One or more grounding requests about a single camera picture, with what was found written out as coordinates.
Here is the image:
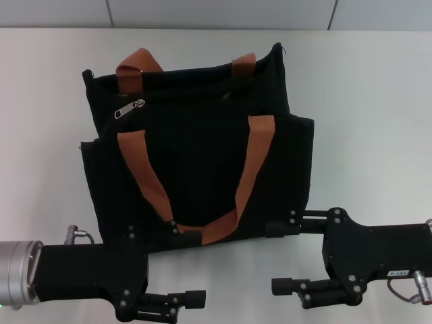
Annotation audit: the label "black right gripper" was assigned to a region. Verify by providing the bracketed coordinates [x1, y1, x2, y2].
[265, 207, 432, 310]

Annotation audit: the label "gripper cable with connector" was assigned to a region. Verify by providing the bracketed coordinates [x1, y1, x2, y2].
[387, 269, 432, 302]
[68, 225, 96, 244]

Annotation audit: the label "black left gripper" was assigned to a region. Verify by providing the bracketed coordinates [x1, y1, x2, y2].
[35, 219, 207, 321]

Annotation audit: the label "silver zipper pull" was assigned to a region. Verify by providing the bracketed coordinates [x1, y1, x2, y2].
[113, 98, 146, 120]

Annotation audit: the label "left gripper cable with connector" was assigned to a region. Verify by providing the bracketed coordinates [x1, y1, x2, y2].
[68, 225, 96, 244]

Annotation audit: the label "right gripper cable with connector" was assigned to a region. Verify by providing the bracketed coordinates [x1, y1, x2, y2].
[387, 269, 432, 302]

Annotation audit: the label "black food bag orange straps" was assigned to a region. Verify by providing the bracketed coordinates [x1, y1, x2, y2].
[80, 42, 315, 254]

